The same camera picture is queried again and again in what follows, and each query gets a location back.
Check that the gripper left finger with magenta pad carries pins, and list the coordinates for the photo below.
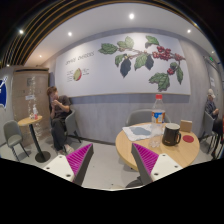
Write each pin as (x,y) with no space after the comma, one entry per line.
(72,167)

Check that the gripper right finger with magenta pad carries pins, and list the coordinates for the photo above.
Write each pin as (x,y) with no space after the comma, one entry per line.
(152,166)

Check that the small round side table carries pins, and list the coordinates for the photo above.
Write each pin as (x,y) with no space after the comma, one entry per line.
(41,156)

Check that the round wooden table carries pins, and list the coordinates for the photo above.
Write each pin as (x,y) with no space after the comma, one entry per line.
(183,153)

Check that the black mug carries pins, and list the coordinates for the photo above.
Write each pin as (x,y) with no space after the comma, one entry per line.
(172,135)

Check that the grey chair under seated person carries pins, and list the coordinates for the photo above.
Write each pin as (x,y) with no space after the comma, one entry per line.
(71,127)

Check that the red round coaster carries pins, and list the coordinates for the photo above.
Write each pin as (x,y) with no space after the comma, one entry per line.
(188,138)

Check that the grey chair behind table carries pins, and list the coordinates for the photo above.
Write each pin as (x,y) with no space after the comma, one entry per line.
(139,116)

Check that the brown card holder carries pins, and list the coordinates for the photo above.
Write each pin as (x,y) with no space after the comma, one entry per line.
(185,125)

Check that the clear plastic bottle red cap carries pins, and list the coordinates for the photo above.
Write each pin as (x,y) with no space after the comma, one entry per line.
(157,120)

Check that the seated person in dark clothes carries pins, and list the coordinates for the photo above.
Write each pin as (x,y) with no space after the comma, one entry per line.
(59,109)

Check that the small bottle on side table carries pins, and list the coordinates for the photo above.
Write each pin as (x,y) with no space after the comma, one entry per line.
(35,112)

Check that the grey chair at right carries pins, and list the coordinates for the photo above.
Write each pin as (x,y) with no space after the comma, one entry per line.
(208,122)

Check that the grey chair at left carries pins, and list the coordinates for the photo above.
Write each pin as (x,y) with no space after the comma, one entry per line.
(13,136)

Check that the person with white cap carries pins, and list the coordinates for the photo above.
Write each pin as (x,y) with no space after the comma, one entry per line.
(210,106)

